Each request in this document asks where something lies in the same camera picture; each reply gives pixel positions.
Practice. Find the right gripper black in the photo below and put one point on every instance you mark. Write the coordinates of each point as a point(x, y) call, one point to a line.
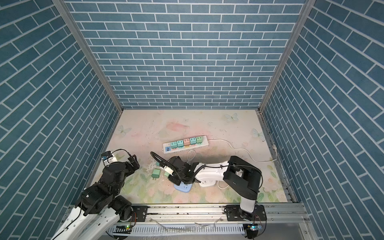
point(176, 181)

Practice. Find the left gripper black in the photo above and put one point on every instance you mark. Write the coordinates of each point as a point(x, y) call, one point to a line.
point(135, 163)

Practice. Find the teal plug adapter top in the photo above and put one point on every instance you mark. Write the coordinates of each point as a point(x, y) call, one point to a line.
point(173, 145)

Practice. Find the pink plug adapter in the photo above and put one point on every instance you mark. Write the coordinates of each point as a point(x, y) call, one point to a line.
point(187, 142)

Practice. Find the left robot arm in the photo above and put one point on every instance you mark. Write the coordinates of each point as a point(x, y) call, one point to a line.
point(101, 206)

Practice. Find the blue square power socket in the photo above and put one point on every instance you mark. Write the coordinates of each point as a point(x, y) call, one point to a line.
point(183, 187)

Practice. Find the white square power socket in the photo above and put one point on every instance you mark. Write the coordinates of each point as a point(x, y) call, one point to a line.
point(209, 182)

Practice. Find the white long power strip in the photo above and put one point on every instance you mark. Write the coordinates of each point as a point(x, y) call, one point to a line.
point(166, 148)

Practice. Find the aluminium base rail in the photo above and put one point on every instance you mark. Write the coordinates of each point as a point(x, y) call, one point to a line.
point(214, 219)

